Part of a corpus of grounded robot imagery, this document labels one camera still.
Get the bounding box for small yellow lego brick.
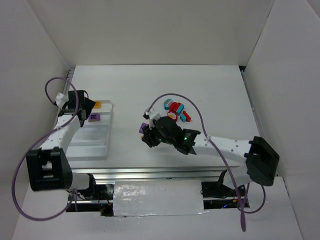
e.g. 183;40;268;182
93;101;102;109

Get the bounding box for purple lego brick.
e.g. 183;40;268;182
138;122;149;134

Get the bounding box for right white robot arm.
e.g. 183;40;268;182
139;116;280;199

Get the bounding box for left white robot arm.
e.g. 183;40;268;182
26;90;97;198

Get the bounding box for red white flower lego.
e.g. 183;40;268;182
167;111;179;122

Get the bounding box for teal red small lego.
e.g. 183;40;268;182
179;111;191;123

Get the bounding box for red lego brick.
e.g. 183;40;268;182
169;102;182;114

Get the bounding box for white compartment sorting tray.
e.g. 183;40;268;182
66;100;113;161

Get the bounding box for teal printed round lego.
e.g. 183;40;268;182
163;98;173;110

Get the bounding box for teal lego brick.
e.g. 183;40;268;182
175;103;185;116

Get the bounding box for white foil cover panel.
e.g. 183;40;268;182
113;179;205;217

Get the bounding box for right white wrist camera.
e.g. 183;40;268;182
143;107;161;128

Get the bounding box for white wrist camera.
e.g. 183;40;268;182
54;92;69;109
143;107;161;128

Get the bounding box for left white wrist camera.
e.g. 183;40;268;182
54;92;69;109

